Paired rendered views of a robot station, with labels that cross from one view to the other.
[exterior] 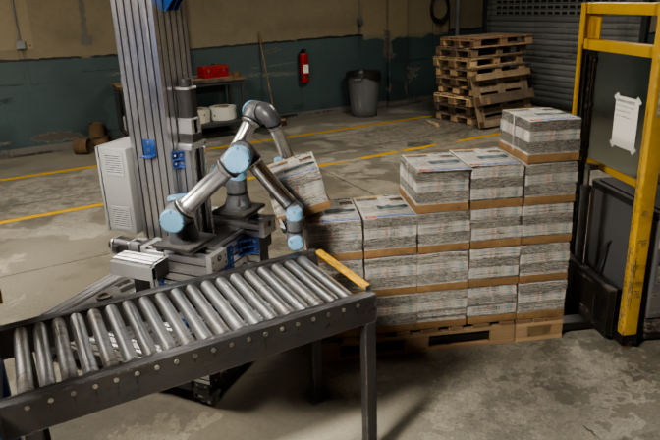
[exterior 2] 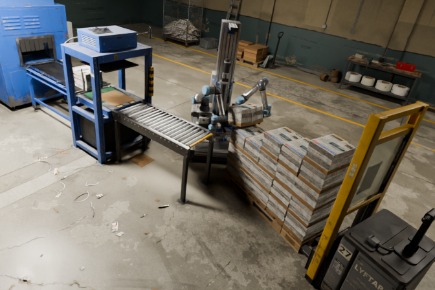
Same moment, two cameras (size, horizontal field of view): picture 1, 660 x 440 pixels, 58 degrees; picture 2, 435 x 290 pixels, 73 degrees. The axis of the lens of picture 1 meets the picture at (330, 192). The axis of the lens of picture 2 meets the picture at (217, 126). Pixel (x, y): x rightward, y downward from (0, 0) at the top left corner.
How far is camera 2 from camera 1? 299 cm
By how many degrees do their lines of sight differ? 55
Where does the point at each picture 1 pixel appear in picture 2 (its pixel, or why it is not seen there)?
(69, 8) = (352, 15)
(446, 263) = (264, 177)
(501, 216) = (288, 175)
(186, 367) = (140, 129)
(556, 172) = (314, 173)
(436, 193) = (268, 145)
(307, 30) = not seen: outside the picture
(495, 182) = (289, 157)
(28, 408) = (114, 114)
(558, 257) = (305, 215)
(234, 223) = not seen: hidden behind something
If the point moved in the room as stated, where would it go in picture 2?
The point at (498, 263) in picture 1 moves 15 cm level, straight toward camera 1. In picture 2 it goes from (282, 194) to (269, 195)
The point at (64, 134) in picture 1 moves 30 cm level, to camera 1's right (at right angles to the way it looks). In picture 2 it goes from (323, 69) to (330, 72)
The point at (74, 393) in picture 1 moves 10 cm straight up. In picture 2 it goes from (121, 117) to (121, 110)
